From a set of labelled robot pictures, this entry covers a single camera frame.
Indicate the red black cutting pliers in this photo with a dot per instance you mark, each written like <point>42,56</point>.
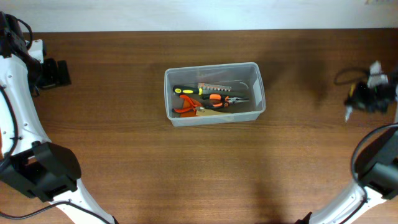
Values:
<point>192,106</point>

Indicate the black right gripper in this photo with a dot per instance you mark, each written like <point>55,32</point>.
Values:
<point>363,97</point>

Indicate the orange scraper wooden handle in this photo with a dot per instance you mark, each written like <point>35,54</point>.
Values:
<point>201,111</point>

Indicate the yellow black screwdriver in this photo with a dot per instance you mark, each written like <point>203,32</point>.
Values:
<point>348,103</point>

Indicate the yellow black metal file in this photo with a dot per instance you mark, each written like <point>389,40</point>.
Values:
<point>188,90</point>

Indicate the orange black needle-nose pliers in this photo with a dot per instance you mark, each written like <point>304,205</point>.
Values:
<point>218,101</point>

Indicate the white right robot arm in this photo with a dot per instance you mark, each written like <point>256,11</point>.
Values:
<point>373,164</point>

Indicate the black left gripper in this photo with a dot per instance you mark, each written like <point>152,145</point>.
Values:
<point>51,73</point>

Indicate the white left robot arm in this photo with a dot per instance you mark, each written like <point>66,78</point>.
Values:
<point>31,163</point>

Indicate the clear plastic container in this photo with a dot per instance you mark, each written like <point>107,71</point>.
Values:
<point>241,77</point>

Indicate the orange socket bit holder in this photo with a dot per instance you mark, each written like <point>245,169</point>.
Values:
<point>212,87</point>

